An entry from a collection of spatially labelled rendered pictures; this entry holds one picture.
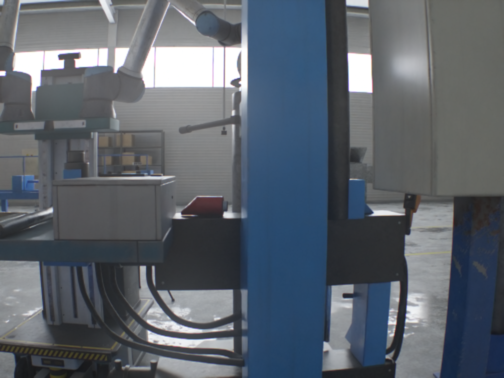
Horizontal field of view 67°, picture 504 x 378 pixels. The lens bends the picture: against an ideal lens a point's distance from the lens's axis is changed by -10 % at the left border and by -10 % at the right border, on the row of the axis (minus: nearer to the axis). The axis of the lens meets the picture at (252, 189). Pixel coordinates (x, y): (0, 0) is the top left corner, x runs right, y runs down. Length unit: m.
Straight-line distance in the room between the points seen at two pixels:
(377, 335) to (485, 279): 0.71
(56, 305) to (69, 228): 1.66
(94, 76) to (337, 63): 1.36
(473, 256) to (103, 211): 0.69
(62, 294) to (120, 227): 1.71
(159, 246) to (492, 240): 0.62
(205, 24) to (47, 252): 1.13
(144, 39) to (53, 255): 1.51
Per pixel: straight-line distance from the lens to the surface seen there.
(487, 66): 0.57
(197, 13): 1.81
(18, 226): 1.06
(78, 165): 1.24
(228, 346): 1.68
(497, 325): 2.41
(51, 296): 2.56
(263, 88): 0.93
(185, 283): 1.17
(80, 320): 2.58
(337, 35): 1.16
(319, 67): 0.96
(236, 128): 1.40
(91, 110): 2.14
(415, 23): 0.58
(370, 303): 1.29
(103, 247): 0.91
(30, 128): 2.28
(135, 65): 2.27
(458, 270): 0.67
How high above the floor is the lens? 1.21
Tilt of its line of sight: 3 degrees down
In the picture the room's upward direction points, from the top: straight up
